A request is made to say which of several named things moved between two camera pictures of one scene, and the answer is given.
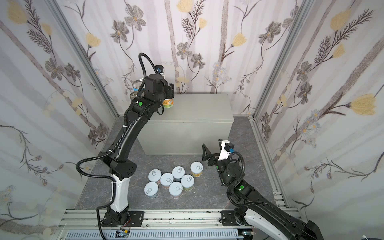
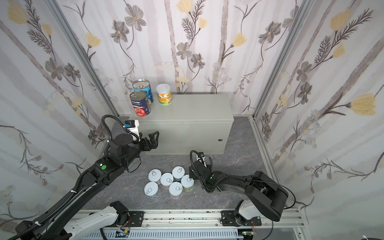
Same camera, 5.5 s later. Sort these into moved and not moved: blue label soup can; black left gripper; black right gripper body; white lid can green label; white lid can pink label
Moved: black left gripper; black right gripper body
Not moved: white lid can green label; blue label soup can; white lid can pink label
